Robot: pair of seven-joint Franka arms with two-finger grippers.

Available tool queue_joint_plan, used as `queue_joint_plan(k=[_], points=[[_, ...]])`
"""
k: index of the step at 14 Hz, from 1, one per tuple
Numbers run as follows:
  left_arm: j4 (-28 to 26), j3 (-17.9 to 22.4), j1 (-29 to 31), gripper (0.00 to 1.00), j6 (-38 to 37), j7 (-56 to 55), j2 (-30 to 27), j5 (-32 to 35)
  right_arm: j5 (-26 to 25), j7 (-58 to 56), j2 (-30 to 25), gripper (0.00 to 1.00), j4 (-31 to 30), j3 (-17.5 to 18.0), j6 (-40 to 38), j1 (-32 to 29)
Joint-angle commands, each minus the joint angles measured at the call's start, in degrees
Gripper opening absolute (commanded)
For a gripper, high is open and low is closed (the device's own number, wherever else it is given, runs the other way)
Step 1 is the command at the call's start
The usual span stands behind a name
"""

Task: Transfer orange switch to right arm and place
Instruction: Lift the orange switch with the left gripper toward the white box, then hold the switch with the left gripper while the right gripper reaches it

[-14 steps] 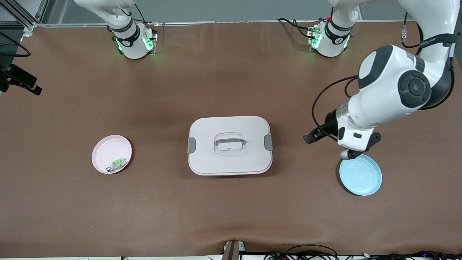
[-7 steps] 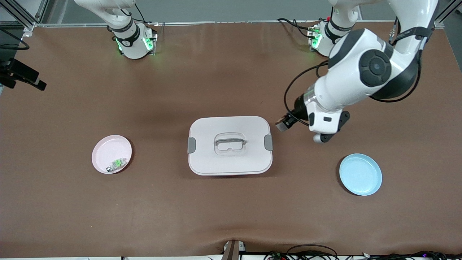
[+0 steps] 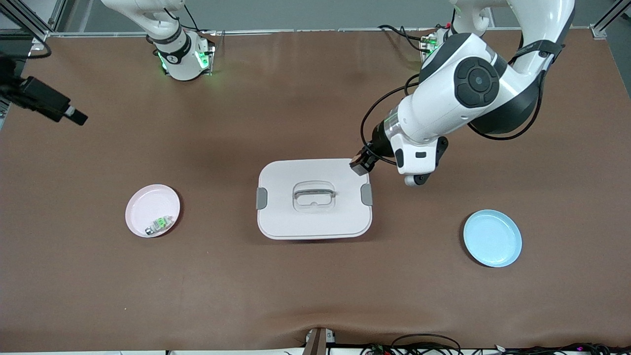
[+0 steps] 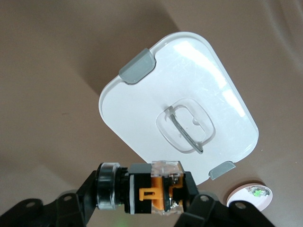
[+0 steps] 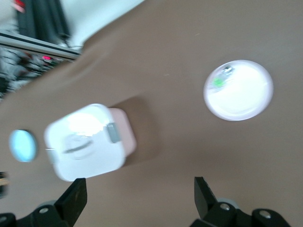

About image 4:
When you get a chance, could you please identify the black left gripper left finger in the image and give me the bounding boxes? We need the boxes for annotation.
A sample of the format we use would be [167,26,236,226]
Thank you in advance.
[0,169,100,227]

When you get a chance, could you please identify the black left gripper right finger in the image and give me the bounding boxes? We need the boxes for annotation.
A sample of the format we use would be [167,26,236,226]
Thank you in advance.
[174,171,275,227]

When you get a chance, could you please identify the orange black push-button switch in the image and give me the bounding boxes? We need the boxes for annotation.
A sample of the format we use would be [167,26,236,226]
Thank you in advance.
[96,160,186,216]

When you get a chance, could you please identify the pink round plate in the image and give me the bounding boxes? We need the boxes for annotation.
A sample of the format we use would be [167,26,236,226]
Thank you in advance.
[226,181,273,211]

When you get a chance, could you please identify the white lidded container grey latches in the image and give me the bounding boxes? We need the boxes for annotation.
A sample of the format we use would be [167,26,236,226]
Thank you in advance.
[98,32,260,187]

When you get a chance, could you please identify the brown table mat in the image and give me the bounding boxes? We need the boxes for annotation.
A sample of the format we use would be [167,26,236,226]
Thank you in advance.
[0,0,303,227]

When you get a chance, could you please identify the green white push-button switch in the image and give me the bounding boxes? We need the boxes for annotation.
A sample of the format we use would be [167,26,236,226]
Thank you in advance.
[247,185,270,199]

